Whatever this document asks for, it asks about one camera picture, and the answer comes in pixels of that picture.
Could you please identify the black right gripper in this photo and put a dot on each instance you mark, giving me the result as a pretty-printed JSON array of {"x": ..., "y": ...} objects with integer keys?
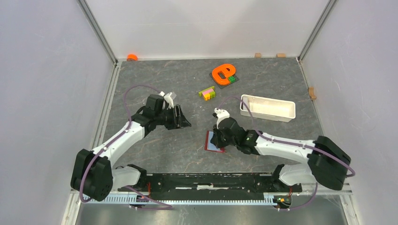
[{"x": 216, "y": 139}]

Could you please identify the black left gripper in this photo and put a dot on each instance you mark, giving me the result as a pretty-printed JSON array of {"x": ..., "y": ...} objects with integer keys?
[{"x": 179, "y": 122}]

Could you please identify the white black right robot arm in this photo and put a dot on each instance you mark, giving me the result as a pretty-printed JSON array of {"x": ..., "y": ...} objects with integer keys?
[{"x": 319, "y": 160}]

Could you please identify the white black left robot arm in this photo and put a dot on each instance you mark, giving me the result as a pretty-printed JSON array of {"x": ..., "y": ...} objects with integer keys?
[{"x": 94, "y": 176}]

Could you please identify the colourful block stack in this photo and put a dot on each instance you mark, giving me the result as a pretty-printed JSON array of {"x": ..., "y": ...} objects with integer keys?
[{"x": 208, "y": 93}]

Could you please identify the green small block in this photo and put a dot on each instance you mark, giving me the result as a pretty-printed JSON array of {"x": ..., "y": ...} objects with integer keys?
[{"x": 231, "y": 79}]

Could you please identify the white plastic tray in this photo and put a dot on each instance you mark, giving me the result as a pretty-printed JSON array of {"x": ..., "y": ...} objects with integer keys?
[{"x": 267, "y": 108}]

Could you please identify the orange letter e shape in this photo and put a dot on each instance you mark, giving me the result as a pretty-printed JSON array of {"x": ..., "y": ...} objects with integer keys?
[{"x": 227, "y": 69}]

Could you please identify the orange round cap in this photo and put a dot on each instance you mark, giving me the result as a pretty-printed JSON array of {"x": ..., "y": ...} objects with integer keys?
[{"x": 131, "y": 57}]

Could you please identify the wooden curved piece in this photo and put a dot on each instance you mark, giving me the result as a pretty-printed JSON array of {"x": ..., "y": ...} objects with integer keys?
[{"x": 311, "y": 93}]

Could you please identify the wooden block right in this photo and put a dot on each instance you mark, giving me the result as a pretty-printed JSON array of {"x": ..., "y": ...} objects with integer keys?
[{"x": 281, "y": 55}]

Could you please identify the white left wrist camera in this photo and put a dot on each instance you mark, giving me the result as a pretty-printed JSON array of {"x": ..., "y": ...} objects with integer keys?
[{"x": 169, "y": 99}]

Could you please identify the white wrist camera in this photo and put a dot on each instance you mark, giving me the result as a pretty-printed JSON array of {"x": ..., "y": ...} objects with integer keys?
[
  {"x": 169, "y": 99},
  {"x": 220, "y": 114}
]

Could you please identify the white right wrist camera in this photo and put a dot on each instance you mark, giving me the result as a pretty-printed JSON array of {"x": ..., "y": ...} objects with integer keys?
[{"x": 220, "y": 114}]

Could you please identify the dark square base plate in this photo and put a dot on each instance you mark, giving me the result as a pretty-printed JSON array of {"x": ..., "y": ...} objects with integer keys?
[{"x": 223, "y": 80}]

